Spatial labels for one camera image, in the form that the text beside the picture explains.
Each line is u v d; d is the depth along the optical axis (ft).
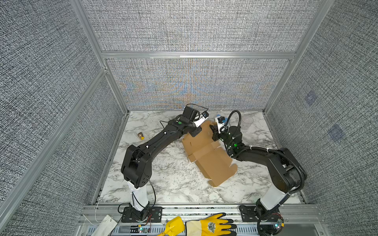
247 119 3.57
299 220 2.45
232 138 2.25
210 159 3.03
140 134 3.37
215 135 2.62
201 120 2.46
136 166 1.55
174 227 2.26
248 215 2.40
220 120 2.49
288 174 1.55
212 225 2.23
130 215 2.39
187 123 2.17
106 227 2.27
